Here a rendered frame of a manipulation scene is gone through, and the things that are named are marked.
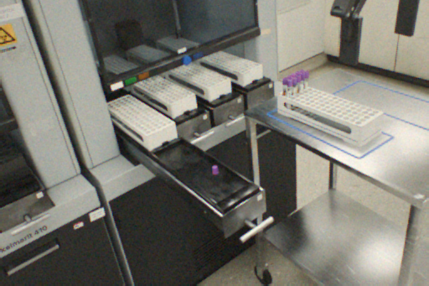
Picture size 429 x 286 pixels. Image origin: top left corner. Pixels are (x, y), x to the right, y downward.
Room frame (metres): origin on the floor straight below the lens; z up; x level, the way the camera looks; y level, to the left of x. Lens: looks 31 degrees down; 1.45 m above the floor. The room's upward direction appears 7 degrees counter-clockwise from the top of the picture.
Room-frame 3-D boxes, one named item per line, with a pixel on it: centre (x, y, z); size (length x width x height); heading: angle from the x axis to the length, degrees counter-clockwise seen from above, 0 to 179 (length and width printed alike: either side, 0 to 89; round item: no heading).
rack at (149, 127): (1.15, 0.23, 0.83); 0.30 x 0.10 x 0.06; 34
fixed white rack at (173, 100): (1.33, 0.17, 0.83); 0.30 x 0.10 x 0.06; 34
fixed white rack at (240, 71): (1.50, -0.09, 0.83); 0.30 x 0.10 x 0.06; 34
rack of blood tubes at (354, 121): (1.03, -0.33, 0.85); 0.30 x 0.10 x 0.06; 35
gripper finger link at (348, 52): (0.57, -0.21, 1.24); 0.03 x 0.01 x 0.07; 32
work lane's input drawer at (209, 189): (1.00, 0.13, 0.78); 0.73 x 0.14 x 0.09; 34
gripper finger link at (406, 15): (0.64, -0.33, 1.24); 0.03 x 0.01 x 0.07; 32
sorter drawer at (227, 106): (1.53, 0.12, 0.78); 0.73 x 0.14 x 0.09; 34
